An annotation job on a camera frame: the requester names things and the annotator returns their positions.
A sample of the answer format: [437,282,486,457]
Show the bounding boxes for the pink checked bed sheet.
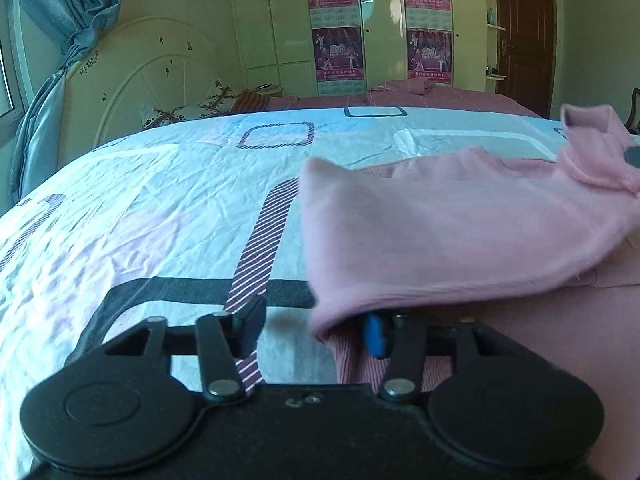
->
[260,80,543,119]

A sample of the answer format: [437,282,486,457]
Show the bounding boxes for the pink knit sweater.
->
[297,104,640,386]

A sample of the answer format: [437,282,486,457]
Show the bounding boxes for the dark wooden chair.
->
[624,87,640,134]

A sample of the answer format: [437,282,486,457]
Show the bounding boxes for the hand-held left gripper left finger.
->
[102,296,267,405]

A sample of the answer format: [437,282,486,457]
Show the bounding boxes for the brown striped cushion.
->
[231,90,287,114]

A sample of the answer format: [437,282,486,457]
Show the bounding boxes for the blue curtain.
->
[2,0,124,202]

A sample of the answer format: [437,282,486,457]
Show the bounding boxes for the pink folded cloth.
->
[374,79,437,97]

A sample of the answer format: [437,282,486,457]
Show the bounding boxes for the cream corner shelf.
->
[483,0,507,82]

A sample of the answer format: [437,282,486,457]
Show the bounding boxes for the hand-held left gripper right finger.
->
[363,311,548,403]

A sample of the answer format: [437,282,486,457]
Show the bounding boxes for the cream wardrobe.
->
[227,0,497,97]

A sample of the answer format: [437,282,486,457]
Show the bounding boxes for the white round headboard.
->
[60,16,242,149]

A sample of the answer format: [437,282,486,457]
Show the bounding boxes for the patterned light blue quilt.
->
[0,105,640,480]

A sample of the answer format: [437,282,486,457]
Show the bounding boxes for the brown wooden door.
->
[494,0,558,117]

